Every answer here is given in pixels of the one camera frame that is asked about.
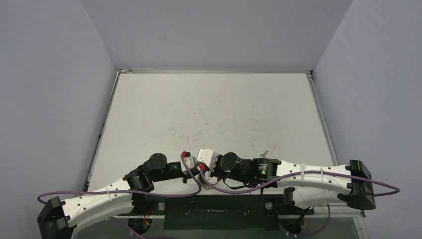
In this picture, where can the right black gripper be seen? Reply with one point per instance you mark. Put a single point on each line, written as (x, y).
(212, 173)

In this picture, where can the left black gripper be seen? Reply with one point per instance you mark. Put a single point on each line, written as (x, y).
(184, 177)

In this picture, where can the large keyring with red sleeve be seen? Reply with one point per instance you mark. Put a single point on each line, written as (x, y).
(203, 184)

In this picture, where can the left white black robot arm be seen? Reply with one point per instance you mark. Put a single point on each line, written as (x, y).
(61, 218)

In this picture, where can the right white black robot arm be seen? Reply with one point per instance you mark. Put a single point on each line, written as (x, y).
(304, 185)

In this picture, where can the silver key with black tag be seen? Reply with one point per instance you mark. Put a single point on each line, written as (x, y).
(263, 155)

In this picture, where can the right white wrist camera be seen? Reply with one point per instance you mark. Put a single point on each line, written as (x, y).
(208, 157)

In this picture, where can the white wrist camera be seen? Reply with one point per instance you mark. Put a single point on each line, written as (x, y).
(189, 161)
(208, 157)

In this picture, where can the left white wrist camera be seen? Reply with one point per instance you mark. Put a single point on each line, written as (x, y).
(189, 161)

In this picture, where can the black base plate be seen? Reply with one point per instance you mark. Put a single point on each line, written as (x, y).
(220, 212)

